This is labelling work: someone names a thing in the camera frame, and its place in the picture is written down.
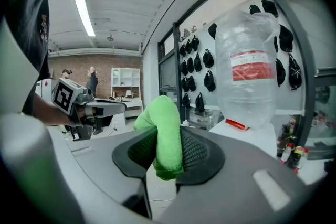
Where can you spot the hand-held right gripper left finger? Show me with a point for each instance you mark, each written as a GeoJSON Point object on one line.
{"type": "Point", "coordinates": [99, 157]}

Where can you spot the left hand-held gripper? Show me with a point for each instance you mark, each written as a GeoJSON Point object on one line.
{"type": "Point", "coordinates": [64, 95]}

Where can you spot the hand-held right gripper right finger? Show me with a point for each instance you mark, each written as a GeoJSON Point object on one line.
{"type": "Point", "coordinates": [236, 186]}

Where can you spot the white water dispenser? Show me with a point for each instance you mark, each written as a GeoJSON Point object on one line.
{"type": "Point", "coordinates": [262, 139]}

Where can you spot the green cleaning cloth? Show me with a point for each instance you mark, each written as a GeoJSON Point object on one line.
{"type": "Point", "coordinates": [168, 139]}

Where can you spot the person's left forearm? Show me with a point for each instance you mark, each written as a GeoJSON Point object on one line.
{"type": "Point", "coordinates": [50, 112]}

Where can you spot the person's left hand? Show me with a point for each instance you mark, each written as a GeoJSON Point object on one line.
{"type": "Point", "coordinates": [85, 116]}

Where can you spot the white shelf desk unit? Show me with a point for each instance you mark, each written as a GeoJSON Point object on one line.
{"type": "Point", "coordinates": [135, 105]}

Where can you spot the cluster of condiment bottles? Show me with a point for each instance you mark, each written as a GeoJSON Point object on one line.
{"type": "Point", "coordinates": [286, 154]}

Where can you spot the white pegboard panel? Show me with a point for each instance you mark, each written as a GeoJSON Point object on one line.
{"type": "Point", "coordinates": [199, 84]}

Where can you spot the ceiling tube light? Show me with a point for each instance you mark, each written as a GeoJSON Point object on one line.
{"type": "Point", "coordinates": [84, 15]}

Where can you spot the group of black caps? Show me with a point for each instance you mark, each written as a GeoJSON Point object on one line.
{"type": "Point", "coordinates": [208, 59]}

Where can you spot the person in blue mask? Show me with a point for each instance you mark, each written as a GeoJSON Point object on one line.
{"type": "Point", "coordinates": [29, 21]}

